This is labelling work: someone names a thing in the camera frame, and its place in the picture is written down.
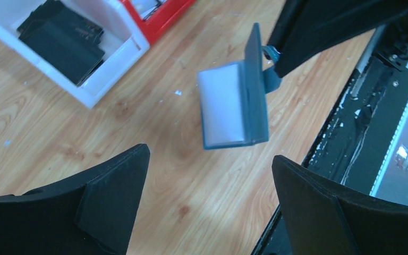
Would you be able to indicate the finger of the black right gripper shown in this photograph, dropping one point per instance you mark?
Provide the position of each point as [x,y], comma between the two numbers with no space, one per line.
[305,28]

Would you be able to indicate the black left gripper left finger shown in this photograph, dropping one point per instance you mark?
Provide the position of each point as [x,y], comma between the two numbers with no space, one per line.
[91,212]

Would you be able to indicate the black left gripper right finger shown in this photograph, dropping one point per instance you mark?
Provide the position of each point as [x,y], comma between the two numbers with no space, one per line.
[324,217]

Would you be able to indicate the blue card holder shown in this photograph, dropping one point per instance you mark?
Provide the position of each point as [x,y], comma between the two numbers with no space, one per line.
[233,97]

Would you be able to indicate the white cards stack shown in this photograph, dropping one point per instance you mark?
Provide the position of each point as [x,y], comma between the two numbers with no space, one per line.
[145,8]

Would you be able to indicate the red plastic bin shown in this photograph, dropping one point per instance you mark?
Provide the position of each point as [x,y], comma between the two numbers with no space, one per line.
[154,27]

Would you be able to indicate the white plastic bin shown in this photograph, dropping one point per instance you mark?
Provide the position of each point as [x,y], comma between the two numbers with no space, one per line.
[122,42]

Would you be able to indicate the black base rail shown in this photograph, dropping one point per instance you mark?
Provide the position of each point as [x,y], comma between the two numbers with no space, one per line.
[363,143]

